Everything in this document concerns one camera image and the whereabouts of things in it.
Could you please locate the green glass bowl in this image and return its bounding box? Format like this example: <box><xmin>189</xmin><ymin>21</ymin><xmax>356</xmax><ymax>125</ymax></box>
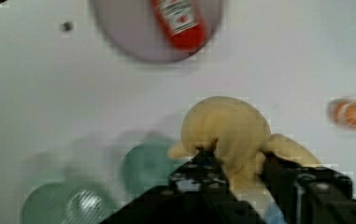
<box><xmin>21</xmin><ymin>182</ymin><xmax>116</xmax><ymax>224</ymax></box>

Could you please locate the red ketchup bottle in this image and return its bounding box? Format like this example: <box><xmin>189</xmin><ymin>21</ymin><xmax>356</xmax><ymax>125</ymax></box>
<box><xmin>150</xmin><ymin>0</ymin><xmax>206</xmax><ymax>51</ymax></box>

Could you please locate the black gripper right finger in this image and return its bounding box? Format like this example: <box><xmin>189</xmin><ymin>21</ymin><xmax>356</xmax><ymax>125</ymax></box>
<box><xmin>261</xmin><ymin>152</ymin><xmax>353</xmax><ymax>224</ymax></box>

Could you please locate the yellow plush banana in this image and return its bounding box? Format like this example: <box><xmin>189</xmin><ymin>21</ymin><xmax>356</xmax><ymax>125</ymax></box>
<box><xmin>167</xmin><ymin>96</ymin><xmax>321</xmax><ymax>216</ymax></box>

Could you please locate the grey round plate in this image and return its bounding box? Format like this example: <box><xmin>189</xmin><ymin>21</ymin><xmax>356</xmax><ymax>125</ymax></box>
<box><xmin>90</xmin><ymin>0</ymin><xmax>225</xmax><ymax>64</ymax></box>

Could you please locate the orange slice toy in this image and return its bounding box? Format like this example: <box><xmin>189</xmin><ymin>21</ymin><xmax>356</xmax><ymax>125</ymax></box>
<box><xmin>329</xmin><ymin>98</ymin><xmax>356</xmax><ymax>129</ymax></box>

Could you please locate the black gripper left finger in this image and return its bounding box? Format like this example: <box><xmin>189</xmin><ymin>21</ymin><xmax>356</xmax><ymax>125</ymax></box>
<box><xmin>167</xmin><ymin>149</ymin><xmax>231</xmax><ymax>197</ymax></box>

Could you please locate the green mug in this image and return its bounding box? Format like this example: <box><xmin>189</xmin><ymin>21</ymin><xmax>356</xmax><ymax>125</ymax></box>
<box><xmin>121</xmin><ymin>142</ymin><xmax>190</xmax><ymax>196</ymax></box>

